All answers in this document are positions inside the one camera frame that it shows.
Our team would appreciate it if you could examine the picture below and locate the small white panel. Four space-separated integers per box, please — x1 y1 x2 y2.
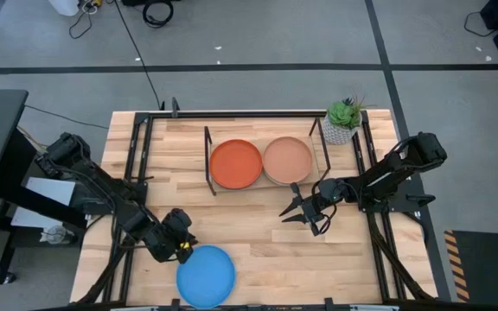
10 206 55 230

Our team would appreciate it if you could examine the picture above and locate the large white panel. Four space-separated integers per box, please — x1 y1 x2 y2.
22 175 78 207

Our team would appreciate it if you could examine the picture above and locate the succulent in white patterned pot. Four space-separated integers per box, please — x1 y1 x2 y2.
321 95 369 146

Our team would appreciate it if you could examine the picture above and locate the white bucket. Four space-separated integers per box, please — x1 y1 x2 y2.
48 0 80 17

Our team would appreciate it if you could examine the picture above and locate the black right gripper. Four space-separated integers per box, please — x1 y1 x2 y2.
278 179 348 237

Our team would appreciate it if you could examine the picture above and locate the reddish plate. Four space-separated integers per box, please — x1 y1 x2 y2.
208 138 264 191

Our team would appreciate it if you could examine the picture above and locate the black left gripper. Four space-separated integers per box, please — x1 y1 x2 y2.
144 208 198 265

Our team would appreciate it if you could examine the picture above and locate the black hazard-striped floor mat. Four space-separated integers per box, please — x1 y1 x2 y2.
443 230 498 303

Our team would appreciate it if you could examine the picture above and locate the long black floor cable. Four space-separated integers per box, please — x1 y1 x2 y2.
113 0 166 110

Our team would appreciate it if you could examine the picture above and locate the black aluminium rig frame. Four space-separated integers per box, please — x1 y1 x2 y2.
71 97 443 311

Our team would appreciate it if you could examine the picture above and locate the thin black desk cable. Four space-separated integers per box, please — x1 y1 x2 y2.
23 105 110 130

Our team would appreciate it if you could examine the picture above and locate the blue plate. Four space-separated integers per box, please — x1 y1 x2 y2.
176 244 237 310

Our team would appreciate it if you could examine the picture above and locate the beige plate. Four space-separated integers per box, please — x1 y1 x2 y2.
262 136 315 186

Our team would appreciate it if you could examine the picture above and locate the coiled black cable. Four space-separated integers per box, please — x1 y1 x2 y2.
142 0 175 29

